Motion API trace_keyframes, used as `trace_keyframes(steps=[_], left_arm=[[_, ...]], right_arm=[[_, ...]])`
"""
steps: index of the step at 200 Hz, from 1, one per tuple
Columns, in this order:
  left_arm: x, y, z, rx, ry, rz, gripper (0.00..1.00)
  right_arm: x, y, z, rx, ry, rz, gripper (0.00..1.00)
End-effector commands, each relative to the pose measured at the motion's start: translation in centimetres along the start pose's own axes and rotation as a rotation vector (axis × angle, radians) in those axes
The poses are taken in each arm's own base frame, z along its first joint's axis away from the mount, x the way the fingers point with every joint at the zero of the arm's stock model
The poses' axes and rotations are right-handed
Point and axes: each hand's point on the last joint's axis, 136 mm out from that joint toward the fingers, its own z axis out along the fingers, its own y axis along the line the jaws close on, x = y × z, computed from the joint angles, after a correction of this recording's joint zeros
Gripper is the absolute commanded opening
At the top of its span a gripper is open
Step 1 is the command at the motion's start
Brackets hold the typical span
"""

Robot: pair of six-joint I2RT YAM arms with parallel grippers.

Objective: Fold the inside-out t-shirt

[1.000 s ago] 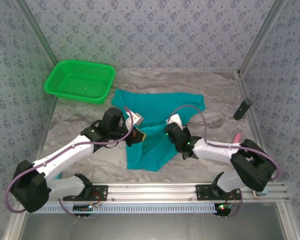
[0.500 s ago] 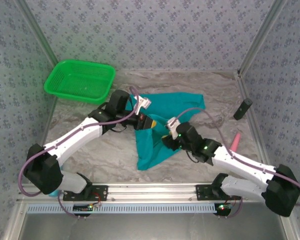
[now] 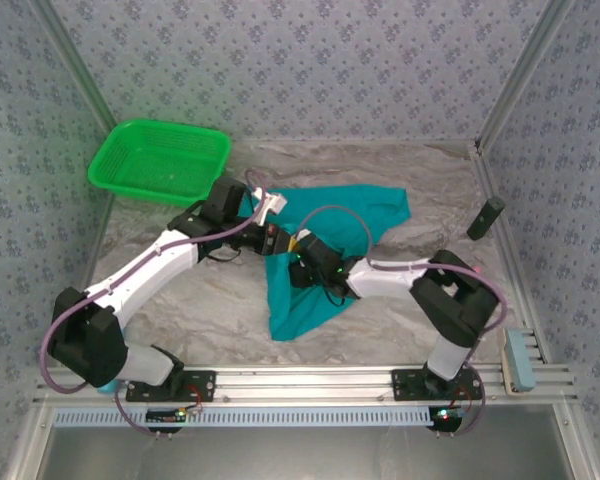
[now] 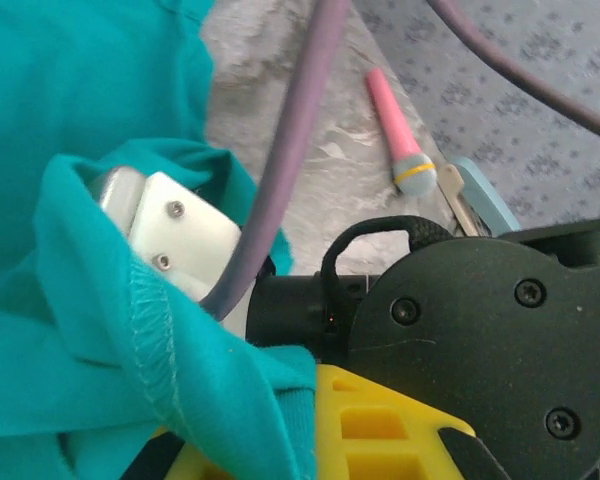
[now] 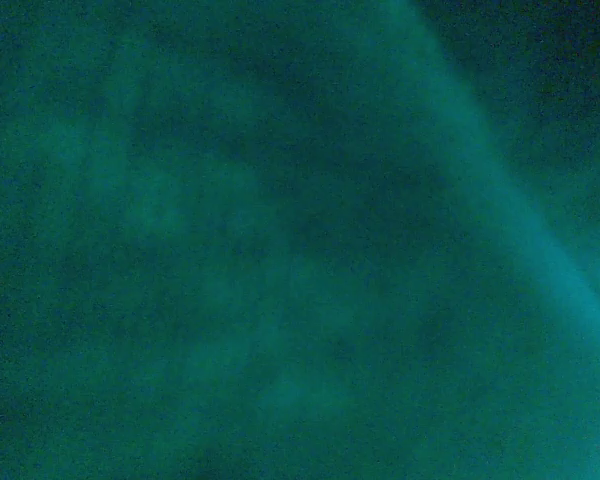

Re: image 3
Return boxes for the teal t-shirt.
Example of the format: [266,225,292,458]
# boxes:
[237,183,412,343]

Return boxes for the green plastic basket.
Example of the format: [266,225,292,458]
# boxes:
[87,117,232,209]

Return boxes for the black cylindrical device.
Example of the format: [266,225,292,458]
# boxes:
[466,195,507,242]

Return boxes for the grey metal shelf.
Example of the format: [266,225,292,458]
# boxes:
[4,404,600,480]

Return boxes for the light blue block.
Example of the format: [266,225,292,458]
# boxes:
[502,328,537,394]

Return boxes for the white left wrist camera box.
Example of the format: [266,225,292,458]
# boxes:
[252,187,290,227]

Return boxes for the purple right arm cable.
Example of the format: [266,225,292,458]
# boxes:
[299,206,509,437]

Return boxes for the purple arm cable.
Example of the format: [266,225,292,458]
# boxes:
[299,206,509,437]
[38,168,271,439]

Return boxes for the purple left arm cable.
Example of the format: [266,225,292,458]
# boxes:
[38,168,271,439]

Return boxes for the aluminium mounting rail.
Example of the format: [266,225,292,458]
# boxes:
[32,366,579,406]

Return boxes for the aluminium table side rail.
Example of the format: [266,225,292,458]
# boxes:
[77,194,117,296]
[468,141,552,366]

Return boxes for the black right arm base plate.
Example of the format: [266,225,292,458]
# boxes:
[390,368,484,403]

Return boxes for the slotted cable duct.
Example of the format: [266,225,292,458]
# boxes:
[52,405,439,429]

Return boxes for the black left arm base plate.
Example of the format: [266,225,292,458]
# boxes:
[125,368,217,404]

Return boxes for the aluminium frame post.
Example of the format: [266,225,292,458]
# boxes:
[474,0,579,151]
[27,0,119,132]

